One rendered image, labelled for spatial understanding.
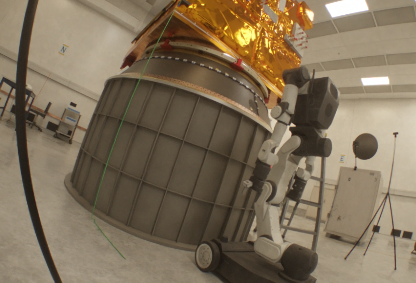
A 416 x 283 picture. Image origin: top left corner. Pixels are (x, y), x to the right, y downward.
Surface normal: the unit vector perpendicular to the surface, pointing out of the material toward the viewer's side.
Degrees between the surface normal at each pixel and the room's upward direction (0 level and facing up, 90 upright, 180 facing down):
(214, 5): 85
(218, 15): 88
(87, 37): 90
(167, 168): 90
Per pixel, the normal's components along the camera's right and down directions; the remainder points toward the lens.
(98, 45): 0.61, 0.03
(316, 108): -0.78, -0.37
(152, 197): 0.10, -0.18
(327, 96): 0.44, 0.24
